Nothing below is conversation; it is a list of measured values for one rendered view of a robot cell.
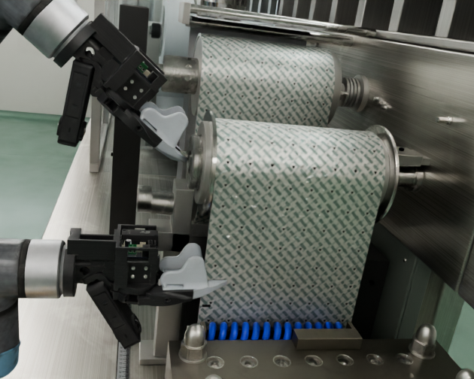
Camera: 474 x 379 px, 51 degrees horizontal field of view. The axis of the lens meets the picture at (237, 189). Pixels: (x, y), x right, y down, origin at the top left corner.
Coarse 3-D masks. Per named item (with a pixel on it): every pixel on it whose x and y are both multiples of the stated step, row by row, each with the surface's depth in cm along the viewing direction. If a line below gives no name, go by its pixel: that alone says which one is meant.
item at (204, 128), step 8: (200, 128) 70; (208, 128) 66; (208, 136) 65; (208, 144) 64; (208, 152) 64; (384, 152) 70; (208, 160) 64; (208, 168) 64; (208, 176) 64; (200, 184) 66; (384, 184) 69; (200, 192) 66; (384, 192) 70; (200, 200) 67
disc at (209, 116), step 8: (208, 112) 68; (208, 120) 67; (216, 128) 64; (216, 136) 63; (216, 144) 63; (216, 152) 63; (216, 160) 62; (208, 184) 64; (208, 192) 64; (208, 200) 64; (200, 208) 70; (208, 208) 66
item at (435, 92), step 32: (352, 64) 101; (384, 64) 88; (416, 64) 78; (448, 64) 70; (384, 96) 87; (416, 96) 78; (448, 96) 70; (352, 128) 99; (416, 128) 77; (448, 128) 69; (448, 160) 69; (416, 192) 76; (448, 192) 69; (384, 224) 85; (416, 224) 76; (448, 224) 68; (448, 256) 68
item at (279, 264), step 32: (224, 224) 66; (256, 224) 67; (288, 224) 68; (320, 224) 69; (352, 224) 70; (224, 256) 68; (256, 256) 69; (288, 256) 70; (320, 256) 71; (352, 256) 72; (224, 288) 70; (256, 288) 71; (288, 288) 72; (320, 288) 73; (352, 288) 74; (224, 320) 72; (256, 320) 73; (288, 320) 74; (320, 320) 75
